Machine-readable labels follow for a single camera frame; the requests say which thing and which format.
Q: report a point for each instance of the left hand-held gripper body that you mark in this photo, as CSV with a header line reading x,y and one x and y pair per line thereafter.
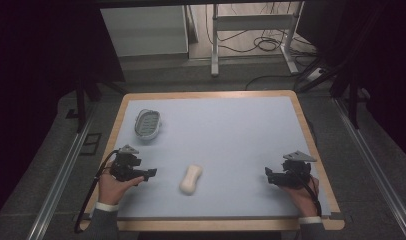
x,y
123,165

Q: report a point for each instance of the person's right hand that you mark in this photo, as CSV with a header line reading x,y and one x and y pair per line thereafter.
x,y
303,198

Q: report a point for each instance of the white soap bar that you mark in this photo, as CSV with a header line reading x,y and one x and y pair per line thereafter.
x,y
191,179

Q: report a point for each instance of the grey soap dish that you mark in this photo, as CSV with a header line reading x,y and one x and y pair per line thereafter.
x,y
147,124

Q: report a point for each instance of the light blue table mat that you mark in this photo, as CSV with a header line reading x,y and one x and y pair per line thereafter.
x,y
221,156

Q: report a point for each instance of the white metal stand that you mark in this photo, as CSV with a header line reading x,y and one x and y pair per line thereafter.
x,y
251,33

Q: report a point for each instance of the white power strip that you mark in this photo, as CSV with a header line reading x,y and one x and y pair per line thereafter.
x,y
315,74

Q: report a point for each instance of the person's left hand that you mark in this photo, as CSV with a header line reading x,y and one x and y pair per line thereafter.
x,y
113,188

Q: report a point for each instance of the grey cabinet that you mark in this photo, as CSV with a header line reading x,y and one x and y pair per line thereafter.
x,y
147,30

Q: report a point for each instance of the black tripod stand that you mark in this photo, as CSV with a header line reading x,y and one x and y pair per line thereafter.
x,y
347,83
91,90

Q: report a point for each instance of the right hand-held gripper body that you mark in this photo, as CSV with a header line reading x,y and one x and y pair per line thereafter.
x,y
293,170

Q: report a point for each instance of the metal floor rail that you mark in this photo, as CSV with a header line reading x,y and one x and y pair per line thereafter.
x,y
59,181
374,166

